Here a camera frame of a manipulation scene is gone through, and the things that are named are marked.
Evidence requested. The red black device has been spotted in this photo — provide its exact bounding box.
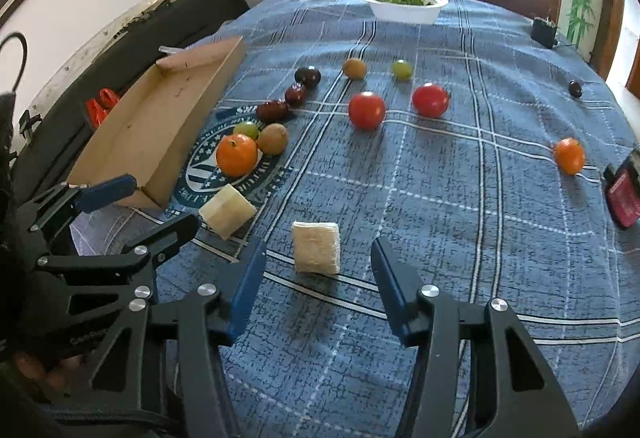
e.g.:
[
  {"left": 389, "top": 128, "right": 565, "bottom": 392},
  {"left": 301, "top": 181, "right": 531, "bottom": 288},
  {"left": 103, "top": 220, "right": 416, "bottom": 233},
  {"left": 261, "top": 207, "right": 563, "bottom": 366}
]
[{"left": 603, "top": 149, "right": 640, "bottom": 230}]

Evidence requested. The white bread cube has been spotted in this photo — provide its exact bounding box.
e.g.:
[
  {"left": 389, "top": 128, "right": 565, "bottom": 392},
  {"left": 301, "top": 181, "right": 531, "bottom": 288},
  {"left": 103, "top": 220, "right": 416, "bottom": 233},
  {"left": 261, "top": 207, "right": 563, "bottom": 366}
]
[{"left": 291, "top": 221, "right": 341, "bottom": 276}]

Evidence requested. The blue plaid tablecloth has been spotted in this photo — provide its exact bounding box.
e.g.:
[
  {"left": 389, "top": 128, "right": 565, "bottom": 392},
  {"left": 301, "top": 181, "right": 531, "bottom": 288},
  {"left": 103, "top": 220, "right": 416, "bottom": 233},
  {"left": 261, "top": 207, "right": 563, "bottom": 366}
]
[{"left": 69, "top": 0, "right": 640, "bottom": 438}]

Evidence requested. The large red tomato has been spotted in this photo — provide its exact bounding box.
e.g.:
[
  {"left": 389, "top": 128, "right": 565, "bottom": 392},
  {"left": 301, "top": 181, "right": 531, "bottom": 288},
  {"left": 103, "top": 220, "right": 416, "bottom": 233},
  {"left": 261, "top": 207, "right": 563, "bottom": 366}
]
[
  {"left": 412, "top": 83, "right": 450, "bottom": 118},
  {"left": 347, "top": 91, "right": 386, "bottom": 130}
]

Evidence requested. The black wrist strap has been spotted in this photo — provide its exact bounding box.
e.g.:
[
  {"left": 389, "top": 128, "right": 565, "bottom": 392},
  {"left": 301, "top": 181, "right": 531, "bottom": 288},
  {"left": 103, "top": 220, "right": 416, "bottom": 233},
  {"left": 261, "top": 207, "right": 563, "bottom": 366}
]
[{"left": 0, "top": 30, "right": 30, "bottom": 130}]

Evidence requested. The green grape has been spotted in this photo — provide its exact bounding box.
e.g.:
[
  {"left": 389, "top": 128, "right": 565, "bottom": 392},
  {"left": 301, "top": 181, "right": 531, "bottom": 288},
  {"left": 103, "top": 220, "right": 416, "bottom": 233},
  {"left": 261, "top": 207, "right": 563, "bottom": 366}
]
[
  {"left": 392, "top": 59, "right": 413, "bottom": 82},
  {"left": 233, "top": 120, "right": 260, "bottom": 140}
]

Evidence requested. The brown cardboard tray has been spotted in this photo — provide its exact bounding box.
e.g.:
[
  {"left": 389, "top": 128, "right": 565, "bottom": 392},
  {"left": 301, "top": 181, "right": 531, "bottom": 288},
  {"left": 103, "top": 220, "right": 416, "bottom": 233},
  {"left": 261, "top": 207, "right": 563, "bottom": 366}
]
[{"left": 67, "top": 37, "right": 246, "bottom": 210}]

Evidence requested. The left hand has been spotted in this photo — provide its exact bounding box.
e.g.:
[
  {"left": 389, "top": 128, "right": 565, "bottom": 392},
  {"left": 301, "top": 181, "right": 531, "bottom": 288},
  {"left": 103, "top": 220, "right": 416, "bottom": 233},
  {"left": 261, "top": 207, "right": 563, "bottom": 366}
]
[{"left": 13, "top": 352, "right": 82, "bottom": 392}]

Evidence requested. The white bowl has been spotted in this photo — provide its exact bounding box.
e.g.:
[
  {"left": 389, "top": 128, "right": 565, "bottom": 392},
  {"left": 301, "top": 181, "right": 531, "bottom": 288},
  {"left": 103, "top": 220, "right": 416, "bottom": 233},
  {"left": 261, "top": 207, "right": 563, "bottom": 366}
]
[{"left": 363, "top": 0, "right": 449, "bottom": 25}]

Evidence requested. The orange tangerine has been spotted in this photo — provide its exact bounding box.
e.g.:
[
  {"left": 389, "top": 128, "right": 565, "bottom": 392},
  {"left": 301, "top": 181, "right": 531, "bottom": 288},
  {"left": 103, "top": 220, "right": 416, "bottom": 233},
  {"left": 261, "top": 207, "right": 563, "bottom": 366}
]
[
  {"left": 216, "top": 134, "right": 258, "bottom": 178},
  {"left": 553, "top": 138, "right": 586, "bottom": 176}
]

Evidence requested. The red jujube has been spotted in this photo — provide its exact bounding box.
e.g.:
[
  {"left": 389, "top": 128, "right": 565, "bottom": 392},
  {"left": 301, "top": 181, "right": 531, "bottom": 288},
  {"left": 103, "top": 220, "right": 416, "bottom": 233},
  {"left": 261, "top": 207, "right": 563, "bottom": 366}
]
[
  {"left": 284, "top": 83, "right": 307, "bottom": 108},
  {"left": 256, "top": 100, "right": 290, "bottom": 124}
]

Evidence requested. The small dark grape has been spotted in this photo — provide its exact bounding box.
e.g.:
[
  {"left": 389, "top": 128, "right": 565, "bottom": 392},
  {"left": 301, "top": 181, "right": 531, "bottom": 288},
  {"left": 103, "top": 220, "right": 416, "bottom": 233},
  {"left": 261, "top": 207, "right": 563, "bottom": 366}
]
[{"left": 567, "top": 80, "right": 582, "bottom": 99}]

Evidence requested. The brown longan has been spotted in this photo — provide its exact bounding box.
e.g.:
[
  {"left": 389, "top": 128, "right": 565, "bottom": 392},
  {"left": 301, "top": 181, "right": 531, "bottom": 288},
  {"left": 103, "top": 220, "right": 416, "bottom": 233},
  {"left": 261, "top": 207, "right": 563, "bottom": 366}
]
[
  {"left": 257, "top": 123, "right": 288, "bottom": 155},
  {"left": 342, "top": 58, "right": 368, "bottom": 80}
]

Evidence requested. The small black box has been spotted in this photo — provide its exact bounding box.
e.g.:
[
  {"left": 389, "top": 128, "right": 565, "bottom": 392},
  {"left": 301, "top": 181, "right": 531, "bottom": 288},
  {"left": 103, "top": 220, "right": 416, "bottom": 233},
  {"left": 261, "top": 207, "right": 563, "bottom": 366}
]
[{"left": 530, "top": 16, "right": 558, "bottom": 49}]

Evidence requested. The beige cheese block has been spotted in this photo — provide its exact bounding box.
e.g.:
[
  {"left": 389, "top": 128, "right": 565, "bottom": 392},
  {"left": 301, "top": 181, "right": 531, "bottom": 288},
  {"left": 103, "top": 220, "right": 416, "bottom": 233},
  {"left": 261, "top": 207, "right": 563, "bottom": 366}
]
[{"left": 198, "top": 184, "right": 257, "bottom": 240}]

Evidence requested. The dark purple plum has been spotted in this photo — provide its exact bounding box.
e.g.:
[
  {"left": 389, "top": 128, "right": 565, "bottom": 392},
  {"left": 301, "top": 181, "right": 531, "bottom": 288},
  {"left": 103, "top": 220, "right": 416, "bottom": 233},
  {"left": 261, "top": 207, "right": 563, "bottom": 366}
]
[{"left": 294, "top": 65, "right": 322, "bottom": 89}]

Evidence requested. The black sofa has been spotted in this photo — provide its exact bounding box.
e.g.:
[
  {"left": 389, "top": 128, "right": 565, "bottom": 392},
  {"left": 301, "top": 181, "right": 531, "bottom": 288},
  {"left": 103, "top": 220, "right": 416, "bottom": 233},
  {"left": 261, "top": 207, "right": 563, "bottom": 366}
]
[{"left": 11, "top": 0, "right": 250, "bottom": 204}]

